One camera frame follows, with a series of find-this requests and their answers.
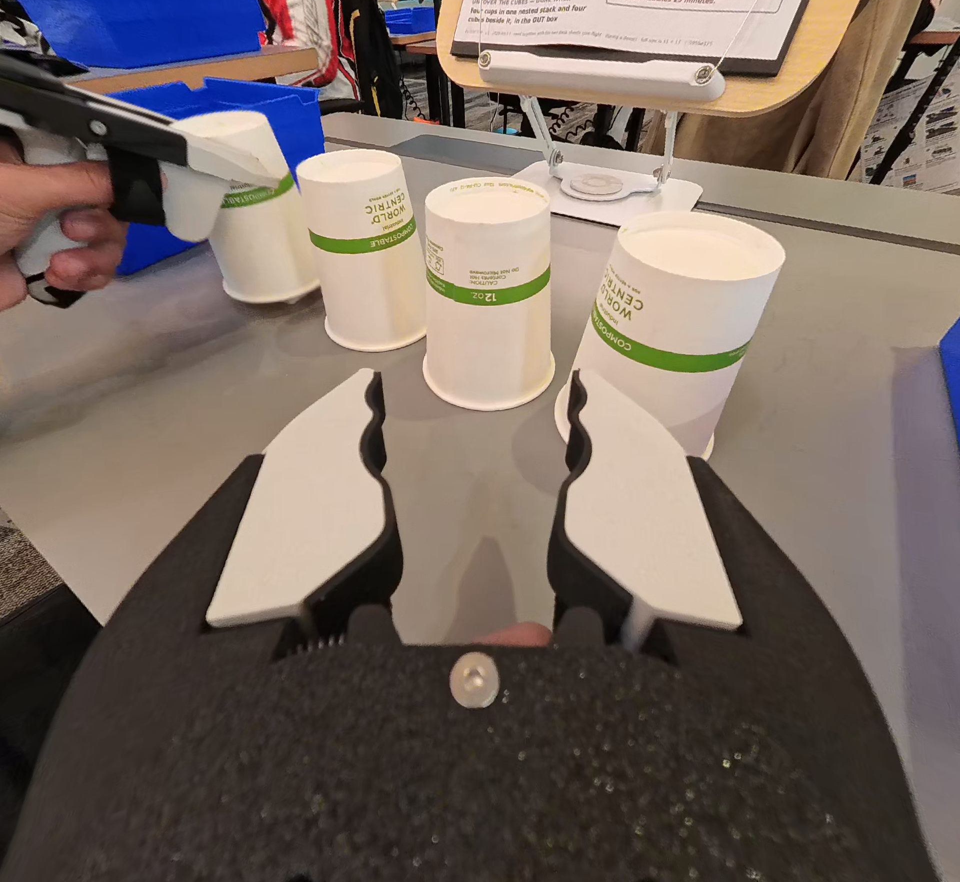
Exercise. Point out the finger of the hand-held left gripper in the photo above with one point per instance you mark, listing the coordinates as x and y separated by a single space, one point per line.
232 160

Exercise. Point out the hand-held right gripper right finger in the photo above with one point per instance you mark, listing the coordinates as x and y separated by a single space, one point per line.
645 522

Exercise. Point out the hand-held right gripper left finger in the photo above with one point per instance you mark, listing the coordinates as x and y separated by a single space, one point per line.
315 507

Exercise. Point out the blue plastic bin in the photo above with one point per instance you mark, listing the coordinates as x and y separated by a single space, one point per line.
411 20
951 387
135 19
300 116

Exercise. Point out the white paper cup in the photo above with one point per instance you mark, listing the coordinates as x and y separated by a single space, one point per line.
675 312
360 282
487 342
262 251

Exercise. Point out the person's left hand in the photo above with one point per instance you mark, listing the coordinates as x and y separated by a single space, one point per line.
45 191

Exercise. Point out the person's right hand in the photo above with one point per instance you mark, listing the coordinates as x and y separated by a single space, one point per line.
516 634

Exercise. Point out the wooden-edged table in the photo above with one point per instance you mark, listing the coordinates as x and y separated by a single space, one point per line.
225 68

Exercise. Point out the black jacket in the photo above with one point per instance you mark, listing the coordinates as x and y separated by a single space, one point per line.
360 56

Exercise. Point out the black tape strip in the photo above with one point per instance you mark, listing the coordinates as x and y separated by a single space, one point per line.
450 146

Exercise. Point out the wooden document stand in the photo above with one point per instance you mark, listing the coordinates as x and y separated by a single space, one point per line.
600 75

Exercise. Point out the printed poster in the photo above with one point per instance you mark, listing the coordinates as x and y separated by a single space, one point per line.
930 139

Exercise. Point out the tan coat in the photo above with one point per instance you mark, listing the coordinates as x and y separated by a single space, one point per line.
862 94

